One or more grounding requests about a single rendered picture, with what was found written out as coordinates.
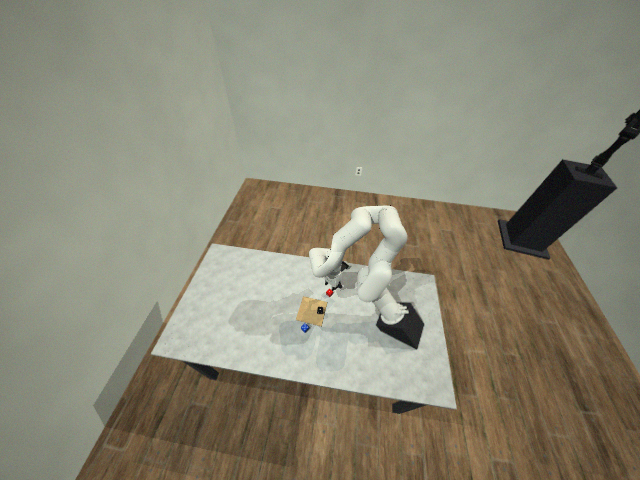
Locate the tan flat mat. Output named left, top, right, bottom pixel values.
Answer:
left=296, top=297, right=327, bottom=326

